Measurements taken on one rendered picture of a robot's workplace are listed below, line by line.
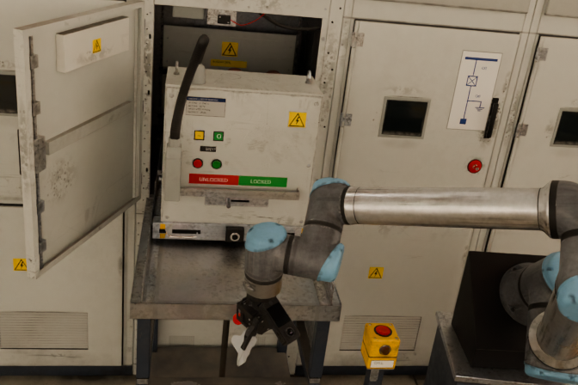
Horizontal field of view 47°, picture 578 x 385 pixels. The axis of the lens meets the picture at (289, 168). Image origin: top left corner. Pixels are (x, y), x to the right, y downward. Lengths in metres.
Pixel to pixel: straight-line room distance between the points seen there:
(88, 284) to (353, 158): 1.15
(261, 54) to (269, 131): 0.95
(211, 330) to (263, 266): 1.40
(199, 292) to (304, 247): 0.62
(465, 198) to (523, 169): 1.40
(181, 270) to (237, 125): 0.49
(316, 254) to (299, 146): 0.73
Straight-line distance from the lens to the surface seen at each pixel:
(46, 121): 2.02
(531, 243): 2.99
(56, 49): 2.00
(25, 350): 2.99
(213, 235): 2.25
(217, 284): 2.07
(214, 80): 2.14
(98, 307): 2.82
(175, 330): 2.89
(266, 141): 2.13
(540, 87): 2.70
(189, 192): 2.14
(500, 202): 1.39
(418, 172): 2.64
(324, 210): 1.51
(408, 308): 2.96
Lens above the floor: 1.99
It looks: 23 degrees down
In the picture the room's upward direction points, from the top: 7 degrees clockwise
